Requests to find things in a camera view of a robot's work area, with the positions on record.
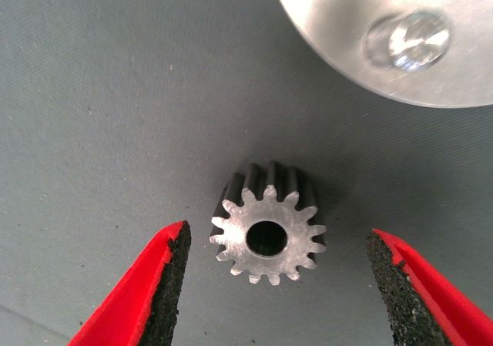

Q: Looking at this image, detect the small steel planetary gear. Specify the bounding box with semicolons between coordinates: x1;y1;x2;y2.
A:
210;160;327;287

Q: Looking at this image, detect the dark table cloth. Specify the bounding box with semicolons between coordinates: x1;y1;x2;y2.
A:
0;0;493;346

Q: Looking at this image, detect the round metal carrier plate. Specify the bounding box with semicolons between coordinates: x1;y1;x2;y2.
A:
268;0;493;109

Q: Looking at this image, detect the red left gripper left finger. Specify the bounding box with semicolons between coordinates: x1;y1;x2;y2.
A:
67;220;193;346

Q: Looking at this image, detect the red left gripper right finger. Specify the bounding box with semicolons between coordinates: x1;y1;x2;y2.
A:
365;228;493;346

